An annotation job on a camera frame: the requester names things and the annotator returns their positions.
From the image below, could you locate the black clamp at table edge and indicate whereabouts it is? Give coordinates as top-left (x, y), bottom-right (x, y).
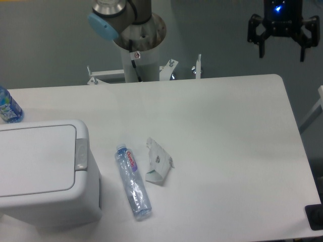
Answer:
top-left (305, 204), bottom-right (322, 231)

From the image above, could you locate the white trash can body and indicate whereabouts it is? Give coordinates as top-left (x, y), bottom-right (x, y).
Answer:
top-left (1, 119), bottom-right (102, 227)

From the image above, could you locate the grey robot arm base joint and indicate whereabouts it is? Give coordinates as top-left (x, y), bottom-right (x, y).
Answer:
top-left (87, 0), bottom-right (167, 52)

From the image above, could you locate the grey lid push button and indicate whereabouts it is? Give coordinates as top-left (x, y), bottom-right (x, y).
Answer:
top-left (75, 139), bottom-right (88, 171)

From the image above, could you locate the blue labelled water bottle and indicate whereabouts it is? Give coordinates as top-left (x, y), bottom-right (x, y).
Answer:
top-left (1, 86), bottom-right (24, 124)

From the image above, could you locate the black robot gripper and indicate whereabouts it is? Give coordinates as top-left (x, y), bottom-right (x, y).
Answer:
top-left (247, 0), bottom-right (321, 63)

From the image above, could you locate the white trash can lid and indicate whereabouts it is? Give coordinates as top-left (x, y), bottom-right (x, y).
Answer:
top-left (1, 124), bottom-right (76, 197)

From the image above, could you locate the crumpled white paper carton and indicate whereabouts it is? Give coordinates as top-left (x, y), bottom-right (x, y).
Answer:
top-left (145, 137), bottom-right (175, 186)

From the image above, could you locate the empty clear plastic bottle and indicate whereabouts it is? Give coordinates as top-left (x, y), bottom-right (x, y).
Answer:
top-left (115, 144), bottom-right (152, 221)

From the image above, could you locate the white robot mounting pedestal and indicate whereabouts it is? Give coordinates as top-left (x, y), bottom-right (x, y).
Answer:
top-left (86, 45), bottom-right (203, 86)

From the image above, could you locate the white frame at right edge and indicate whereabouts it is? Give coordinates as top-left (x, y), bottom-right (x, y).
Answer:
top-left (298, 85), bottom-right (322, 134)

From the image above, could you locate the black cable on pedestal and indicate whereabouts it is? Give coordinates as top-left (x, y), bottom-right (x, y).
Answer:
top-left (128, 39), bottom-right (142, 83)

